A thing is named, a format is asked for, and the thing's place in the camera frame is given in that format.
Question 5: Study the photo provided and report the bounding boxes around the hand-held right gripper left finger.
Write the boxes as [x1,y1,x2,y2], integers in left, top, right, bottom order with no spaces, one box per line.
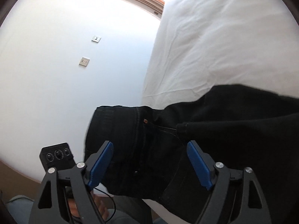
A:
[29,141,114,224]

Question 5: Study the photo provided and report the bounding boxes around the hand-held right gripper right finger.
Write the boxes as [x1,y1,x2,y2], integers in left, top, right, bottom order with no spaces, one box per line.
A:
[186,140,272,224]

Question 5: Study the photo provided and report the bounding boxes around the black pants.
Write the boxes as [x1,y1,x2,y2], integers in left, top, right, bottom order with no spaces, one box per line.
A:
[84,84,299,224]

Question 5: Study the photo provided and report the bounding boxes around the person's left hand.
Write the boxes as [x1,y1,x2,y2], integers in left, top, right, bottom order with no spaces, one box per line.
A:
[92,190,109,223]

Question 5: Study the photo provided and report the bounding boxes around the bed with white sheet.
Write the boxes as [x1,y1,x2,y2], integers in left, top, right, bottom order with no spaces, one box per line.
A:
[140,0,292,224]

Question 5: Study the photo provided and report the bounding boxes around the thin black cable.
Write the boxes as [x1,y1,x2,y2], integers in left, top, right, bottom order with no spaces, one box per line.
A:
[93,187,117,223]

